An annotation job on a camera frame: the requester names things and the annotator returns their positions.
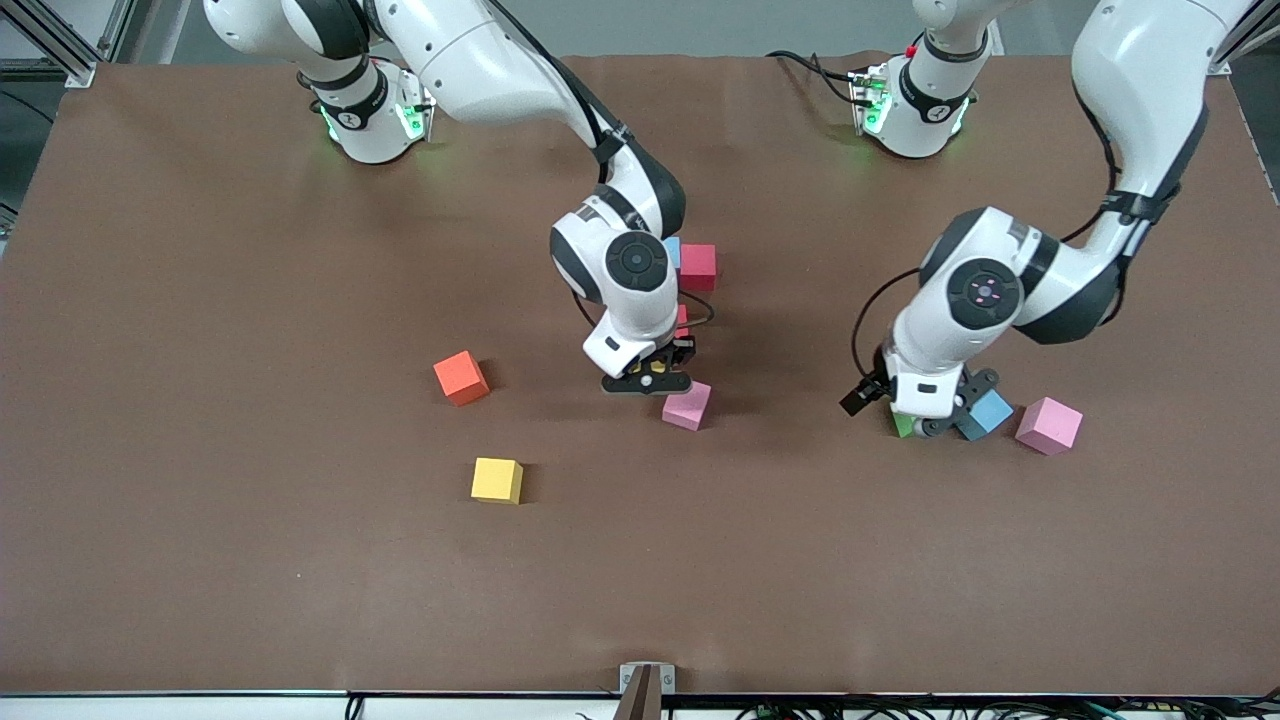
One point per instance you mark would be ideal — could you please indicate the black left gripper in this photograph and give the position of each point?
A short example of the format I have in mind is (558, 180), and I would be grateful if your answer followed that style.
(872, 390)

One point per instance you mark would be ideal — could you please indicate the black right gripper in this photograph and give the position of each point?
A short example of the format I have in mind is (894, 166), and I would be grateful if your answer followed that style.
(682, 351)

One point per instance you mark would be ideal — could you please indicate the red foam cube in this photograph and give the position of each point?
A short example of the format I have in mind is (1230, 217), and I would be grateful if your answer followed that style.
(682, 320)
(698, 268)

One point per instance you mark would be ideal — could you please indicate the yellow foam cube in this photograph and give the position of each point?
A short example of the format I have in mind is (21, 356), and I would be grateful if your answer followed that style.
(497, 480)
(657, 367)

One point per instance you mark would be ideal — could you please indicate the green foam cube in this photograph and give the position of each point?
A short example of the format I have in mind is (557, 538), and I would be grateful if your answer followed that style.
(903, 425)

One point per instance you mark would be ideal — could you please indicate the pink foam cube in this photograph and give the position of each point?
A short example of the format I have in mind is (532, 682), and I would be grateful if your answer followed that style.
(1049, 425)
(687, 408)

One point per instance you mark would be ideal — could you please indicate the blue foam cube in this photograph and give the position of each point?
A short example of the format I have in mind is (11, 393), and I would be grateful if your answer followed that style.
(988, 412)
(673, 252)

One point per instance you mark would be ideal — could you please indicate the orange foam cube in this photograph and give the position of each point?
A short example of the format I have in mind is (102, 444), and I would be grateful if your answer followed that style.
(461, 377)

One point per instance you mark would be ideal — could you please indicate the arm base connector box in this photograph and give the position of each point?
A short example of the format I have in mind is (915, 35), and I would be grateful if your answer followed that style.
(420, 115)
(870, 100)

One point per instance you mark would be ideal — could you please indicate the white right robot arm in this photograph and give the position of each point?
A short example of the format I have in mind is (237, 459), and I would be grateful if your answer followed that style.
(630, 320)

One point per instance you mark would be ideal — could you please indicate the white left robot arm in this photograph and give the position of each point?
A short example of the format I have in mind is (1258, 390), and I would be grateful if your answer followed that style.
(1130, 90)

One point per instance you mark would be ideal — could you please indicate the large table cover sheet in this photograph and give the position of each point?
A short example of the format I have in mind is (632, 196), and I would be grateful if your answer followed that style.
(200, 350)

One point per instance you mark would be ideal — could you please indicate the grey metal table bracket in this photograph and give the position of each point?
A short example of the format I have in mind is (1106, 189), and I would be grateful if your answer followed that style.
(647, 680)

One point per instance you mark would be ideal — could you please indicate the aluminium frame profile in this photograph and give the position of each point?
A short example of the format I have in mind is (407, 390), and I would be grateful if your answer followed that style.
(1225, 55)
(80, 75)

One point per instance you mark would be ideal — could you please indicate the white table edge rail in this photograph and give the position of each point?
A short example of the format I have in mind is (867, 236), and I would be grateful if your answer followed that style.
(150, 710)

